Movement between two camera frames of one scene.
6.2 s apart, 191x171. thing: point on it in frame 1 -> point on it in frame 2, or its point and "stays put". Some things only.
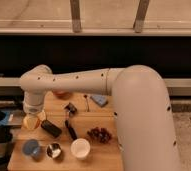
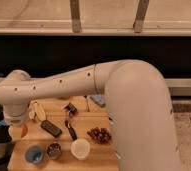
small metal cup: [53, 150] stays put
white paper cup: [80, 148] stays put
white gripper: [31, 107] -> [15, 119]
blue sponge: [101, 100] stays put
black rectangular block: [51, 128] stays put
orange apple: [32, 123] -> [24, 130]
